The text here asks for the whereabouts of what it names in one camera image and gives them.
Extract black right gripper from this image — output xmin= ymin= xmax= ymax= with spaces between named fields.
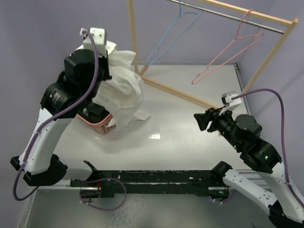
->
xmin=193 ymin=104 xmax=243 ymax=150

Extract white shirt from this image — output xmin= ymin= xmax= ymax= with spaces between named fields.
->
xmin=72 ymin=40 xmax=152 ymax=133

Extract dark pinstriped shirt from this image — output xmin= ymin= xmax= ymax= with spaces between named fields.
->
xmin=80 ymin=103 xmax=109 ymax=124

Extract blue hanger hook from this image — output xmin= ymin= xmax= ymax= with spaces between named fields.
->
xmin=145 ymin=0 xmax=203 ymax=67

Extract pink wire hanger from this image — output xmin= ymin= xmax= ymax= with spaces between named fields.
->
xmin=191 ymin=9 xmax=265 ymax=85

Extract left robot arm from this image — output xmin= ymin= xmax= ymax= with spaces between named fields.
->
xmin=10 ymin=49 xmax=112 ymax=186

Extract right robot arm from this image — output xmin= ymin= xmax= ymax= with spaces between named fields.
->
xmin=194 ymin=108 xmax=304 ymax=228

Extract pink plastic laundry basket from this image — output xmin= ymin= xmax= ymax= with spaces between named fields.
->
xmin=76 ymin=114 xmax=116 ymax=134

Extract wooden clothes rack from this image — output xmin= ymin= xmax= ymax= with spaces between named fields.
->
xmin=133 ymin=0 xmax=299 ymax=108

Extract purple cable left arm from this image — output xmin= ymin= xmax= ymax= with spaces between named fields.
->
xmin=13 ymin=29 xmax=98 ymax=201

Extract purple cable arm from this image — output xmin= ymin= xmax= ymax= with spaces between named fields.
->
xmin=13 ymin=29 xmax=98 ymax=201
xmin=231 ymin=88 xmax=304 ymax=209

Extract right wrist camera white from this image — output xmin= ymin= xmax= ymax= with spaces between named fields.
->
xmin=219 ymin=91 xmax=242 ymax=115

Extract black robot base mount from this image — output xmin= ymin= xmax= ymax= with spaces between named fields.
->
xmin=70 ymin=171 xmax=229 ymax=198

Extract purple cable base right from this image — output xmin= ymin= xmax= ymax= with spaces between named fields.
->
xmin=211 ymin=190 xmax=238 ymax=205

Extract purple cable base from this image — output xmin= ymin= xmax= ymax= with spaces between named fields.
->
xmin=211 ymin=190 xmax=238 ymax=205
xmin=79 ymin=177 xmax=127 ymax=212

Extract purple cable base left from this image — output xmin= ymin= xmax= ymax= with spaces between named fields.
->
xmin=79 ymin=177 xmax=127 ymax=212

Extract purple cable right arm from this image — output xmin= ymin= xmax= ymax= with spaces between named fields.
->
xmin=231 ymin=88 xmax=304 ymax=209

